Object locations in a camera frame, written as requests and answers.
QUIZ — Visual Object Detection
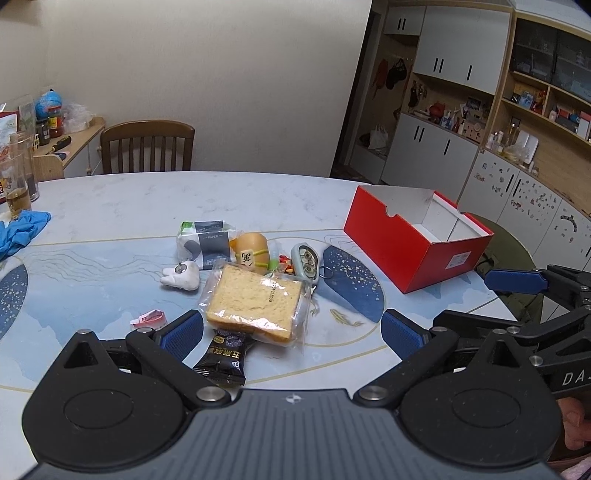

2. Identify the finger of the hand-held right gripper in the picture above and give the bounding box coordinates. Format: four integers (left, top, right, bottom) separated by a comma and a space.
433, 307, 591, 365
484, 264, 591, 308

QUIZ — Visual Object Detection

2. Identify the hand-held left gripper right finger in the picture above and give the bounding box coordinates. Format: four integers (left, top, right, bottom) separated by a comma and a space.
353, 308, 539, 409

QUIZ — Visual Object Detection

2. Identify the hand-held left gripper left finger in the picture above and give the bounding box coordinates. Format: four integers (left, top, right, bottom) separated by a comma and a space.
60, 309, 232, 409

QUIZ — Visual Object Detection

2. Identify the dark snack packet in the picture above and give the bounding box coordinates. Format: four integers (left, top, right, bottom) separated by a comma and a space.
192, 329, 252, 387

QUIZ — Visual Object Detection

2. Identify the bagged bread slice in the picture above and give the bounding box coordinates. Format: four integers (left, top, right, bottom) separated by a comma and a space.
198, 263, 309, 352

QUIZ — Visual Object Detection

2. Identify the tissue pack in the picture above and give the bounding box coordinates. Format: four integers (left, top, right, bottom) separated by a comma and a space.
175, 220, 232, 271

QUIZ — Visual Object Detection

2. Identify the red cardboard box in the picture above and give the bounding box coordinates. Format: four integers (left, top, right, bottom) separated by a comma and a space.
343, 185, 495, 294

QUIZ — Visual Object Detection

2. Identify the yellow squishy toy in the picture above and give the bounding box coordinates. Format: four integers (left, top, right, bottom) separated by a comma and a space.
229, 232, 270, 274

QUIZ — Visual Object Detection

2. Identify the pale green keychain case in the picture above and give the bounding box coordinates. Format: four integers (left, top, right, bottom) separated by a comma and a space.
290, 244, 334, 289

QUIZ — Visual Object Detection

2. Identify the person's right hand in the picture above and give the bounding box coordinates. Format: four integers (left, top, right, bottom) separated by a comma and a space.
556, 398, 591, 462

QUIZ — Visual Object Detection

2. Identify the green stool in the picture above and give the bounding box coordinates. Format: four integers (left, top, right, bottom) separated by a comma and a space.
478, 219, 539, 324

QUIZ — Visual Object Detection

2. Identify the pink folded paper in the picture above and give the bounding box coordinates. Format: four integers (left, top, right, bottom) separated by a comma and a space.
130, 310, 167, 329

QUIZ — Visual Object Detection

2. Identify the white tooth toy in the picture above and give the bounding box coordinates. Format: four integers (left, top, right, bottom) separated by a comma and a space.
160, 261, 201, 291

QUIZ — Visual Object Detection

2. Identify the white box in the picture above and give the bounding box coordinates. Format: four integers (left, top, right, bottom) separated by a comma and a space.
515, 131, 541, 162

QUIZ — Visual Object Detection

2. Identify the patterned doormat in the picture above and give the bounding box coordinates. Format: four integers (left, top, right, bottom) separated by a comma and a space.
331, 164, 366, 182

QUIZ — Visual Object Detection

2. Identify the blue cloth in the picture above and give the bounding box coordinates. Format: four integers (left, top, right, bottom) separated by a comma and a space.
0, 210, 52, 261

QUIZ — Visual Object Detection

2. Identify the white plastic bag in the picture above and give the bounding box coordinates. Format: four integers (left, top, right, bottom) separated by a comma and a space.
368, 124, 391, 151

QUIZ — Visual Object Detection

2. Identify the wood-top sideboard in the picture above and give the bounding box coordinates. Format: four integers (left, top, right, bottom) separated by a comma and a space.
32, 117, 107, 181

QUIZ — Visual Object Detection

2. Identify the dark wooden chair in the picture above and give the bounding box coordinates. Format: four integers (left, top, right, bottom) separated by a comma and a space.
100, 121, 195, 175

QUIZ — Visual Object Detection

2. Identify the glass with amber drink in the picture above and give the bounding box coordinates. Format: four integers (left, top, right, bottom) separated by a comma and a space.
0, 154, 33, 221

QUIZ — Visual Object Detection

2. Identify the glass with dark drink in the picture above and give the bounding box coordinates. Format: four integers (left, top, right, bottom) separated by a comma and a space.
9, 130, 41, 203

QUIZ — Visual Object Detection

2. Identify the small light wooden chair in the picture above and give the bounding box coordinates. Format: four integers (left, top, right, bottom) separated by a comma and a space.
32, 154, 65, 182

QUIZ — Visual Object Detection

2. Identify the black hanging bag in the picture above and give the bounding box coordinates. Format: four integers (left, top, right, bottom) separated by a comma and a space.
385, 59, 409, 90

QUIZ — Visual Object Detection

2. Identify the clear plastic bag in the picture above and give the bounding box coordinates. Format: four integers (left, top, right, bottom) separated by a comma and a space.
61, 102, 93, 134

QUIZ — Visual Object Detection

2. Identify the white and wood cabinet unit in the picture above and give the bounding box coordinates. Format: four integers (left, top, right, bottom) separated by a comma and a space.
351, 0, 591, 273

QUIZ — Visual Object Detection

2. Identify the blue globe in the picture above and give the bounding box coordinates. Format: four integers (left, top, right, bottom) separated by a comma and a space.
35, 88, 63, 120

